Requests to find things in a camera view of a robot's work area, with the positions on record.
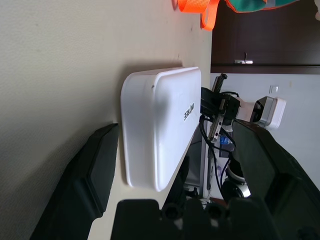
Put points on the dark brown wooden door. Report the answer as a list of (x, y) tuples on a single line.
[(262, 37)]

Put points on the white wall switch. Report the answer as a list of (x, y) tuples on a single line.
[(273, 89)]

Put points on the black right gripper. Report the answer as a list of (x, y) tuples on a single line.
[(228, 110)]

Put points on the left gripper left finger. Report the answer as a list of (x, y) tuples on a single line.
[(82, 180)]

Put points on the orange and teal backpack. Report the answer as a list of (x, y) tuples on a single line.
[(192, 6)]

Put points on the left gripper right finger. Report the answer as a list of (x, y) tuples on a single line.
[(282, 187)]

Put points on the white plastic pencil case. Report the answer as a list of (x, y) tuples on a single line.
[(155, 130)]

